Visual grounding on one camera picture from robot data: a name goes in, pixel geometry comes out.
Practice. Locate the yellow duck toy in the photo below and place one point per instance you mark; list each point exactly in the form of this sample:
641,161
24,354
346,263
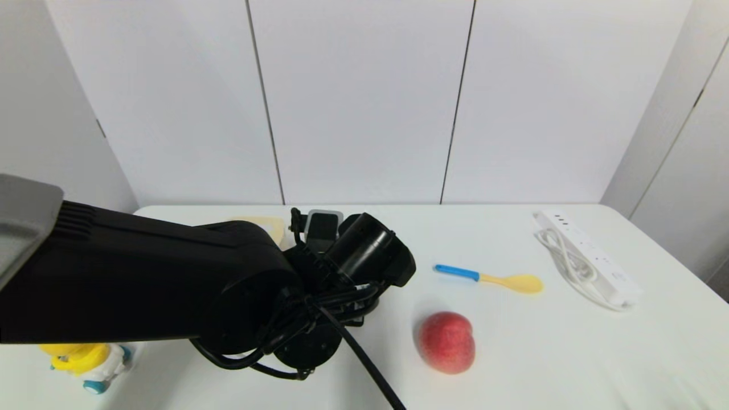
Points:
85,359

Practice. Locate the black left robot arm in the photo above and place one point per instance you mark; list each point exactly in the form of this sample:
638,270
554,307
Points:
142,279

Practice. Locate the red peach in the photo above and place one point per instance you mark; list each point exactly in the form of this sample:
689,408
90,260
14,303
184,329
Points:
447,343

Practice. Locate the cream plastic storage bin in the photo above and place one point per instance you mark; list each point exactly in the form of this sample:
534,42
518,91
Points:
267,228

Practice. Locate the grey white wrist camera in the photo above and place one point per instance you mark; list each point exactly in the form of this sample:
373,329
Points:
323,228

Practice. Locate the white power strip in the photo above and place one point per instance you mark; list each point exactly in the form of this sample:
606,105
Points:
592,256

